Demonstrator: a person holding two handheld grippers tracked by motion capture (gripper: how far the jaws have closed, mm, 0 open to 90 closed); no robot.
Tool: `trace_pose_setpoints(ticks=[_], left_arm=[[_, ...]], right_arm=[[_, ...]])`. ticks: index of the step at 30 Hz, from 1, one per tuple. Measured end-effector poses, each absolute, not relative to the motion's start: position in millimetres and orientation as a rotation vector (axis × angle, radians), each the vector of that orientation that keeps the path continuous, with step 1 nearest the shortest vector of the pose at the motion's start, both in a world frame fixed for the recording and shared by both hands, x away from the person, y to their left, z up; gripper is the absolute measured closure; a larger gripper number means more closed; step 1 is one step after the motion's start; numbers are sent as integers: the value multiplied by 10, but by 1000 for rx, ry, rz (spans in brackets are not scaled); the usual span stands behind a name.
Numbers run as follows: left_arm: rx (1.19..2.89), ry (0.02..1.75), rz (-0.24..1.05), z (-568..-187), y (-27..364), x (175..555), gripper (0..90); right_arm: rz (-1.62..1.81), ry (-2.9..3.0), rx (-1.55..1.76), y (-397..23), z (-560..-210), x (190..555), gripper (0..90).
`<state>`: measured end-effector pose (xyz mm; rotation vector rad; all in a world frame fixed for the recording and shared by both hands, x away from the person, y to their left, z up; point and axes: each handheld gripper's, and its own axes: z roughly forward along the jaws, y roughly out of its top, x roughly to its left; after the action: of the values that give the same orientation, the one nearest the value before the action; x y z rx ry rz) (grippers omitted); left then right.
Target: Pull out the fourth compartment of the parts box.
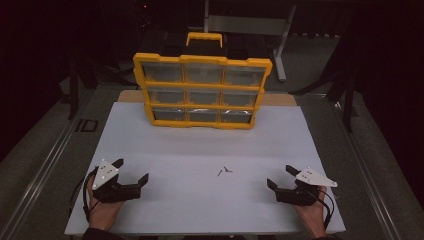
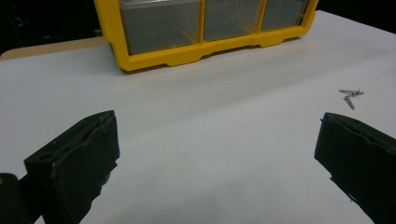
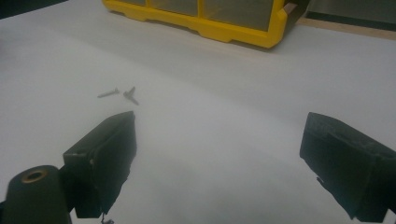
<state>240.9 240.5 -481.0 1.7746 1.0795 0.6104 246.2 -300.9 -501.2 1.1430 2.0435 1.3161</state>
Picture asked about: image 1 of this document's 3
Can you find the aluminium floor rail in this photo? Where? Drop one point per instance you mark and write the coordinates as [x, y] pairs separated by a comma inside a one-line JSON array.
[[40, 176], [363, 170]]

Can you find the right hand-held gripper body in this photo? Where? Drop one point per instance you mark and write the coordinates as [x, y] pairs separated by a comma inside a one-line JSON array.
[[300, 195]]

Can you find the person's left hand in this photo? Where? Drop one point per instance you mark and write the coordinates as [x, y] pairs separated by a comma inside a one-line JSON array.
[[101, 215]]

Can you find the black stand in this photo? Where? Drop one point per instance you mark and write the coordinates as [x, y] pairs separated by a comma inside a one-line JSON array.
[[348, 100], [73, 90]]

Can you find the clear organizer drawer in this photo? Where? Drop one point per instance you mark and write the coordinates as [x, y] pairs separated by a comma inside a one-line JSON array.
[[165, 96]]

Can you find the grey metal stand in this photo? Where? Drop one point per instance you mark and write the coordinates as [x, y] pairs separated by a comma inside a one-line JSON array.
[[246, 25]]

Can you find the set of clear plastic drawers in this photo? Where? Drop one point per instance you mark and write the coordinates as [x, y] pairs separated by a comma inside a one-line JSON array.
[[203, 73]]

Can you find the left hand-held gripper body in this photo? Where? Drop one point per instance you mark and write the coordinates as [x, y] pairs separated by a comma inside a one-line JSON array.
[[106, 173]]

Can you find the person's right hand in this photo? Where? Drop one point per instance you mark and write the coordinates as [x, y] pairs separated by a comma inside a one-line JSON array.
[[315, 218]]

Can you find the yellow organizer cabinet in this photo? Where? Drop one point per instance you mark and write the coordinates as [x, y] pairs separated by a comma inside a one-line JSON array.
[[203, 59]]

